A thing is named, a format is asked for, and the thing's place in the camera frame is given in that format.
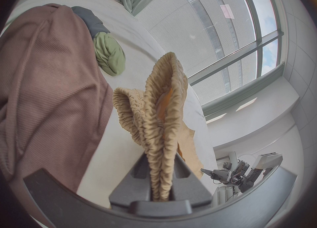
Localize black garment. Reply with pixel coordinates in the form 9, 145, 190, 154
71, 6, 111, 39

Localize brown garment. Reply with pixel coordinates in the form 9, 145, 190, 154
0, 3, 115, 225

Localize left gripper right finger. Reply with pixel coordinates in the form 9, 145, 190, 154
170, 153, 213, 202

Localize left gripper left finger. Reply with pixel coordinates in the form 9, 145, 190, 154
108, 151, 152, 207

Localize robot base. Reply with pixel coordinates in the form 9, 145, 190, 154
211, 185, 239, 207

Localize bed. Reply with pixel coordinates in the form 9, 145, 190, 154
0, 0, 216, 198

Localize tan shorts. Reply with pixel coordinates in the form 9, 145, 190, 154
113, 52, 205, 202

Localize green garment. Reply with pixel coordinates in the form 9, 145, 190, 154
93, 32, 126, 77

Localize window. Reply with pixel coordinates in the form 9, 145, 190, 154
134, 0, 284, 106

